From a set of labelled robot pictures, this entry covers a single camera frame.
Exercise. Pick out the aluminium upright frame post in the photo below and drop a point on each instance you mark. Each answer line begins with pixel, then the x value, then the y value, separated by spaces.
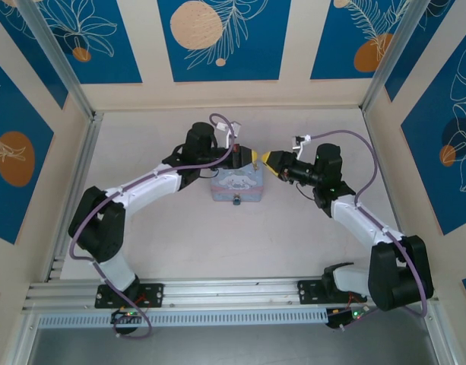
pixel 58 57
pixel 392 57

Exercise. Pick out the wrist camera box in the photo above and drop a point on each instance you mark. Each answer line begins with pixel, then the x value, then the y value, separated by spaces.
pixel 235 127
pixel 298 142

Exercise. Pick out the black controller board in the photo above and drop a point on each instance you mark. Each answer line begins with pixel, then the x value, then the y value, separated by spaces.
pixel 346 315
pixel 128 315

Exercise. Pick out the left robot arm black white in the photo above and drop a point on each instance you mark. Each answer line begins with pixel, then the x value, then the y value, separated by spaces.
pixel 141 186

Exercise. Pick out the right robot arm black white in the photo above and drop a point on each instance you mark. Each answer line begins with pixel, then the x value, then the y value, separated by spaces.
pixel 392 266

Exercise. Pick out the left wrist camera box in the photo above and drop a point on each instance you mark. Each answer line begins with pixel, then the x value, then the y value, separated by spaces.
pixel 235 127

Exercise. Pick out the grey metal panel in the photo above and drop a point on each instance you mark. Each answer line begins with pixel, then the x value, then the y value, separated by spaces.
pixel 232 346

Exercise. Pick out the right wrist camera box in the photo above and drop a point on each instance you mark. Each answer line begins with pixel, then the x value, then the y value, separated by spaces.
pixel 298 142

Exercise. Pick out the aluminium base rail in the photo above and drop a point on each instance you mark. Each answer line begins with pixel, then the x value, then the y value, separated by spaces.
pixel 232 291

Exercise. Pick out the lilac cartoon dog tin box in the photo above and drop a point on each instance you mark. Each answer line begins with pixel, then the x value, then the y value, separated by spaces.
pixel 236 182

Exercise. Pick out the aluminium side rail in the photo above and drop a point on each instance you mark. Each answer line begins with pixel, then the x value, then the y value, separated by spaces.
pixel 86 159

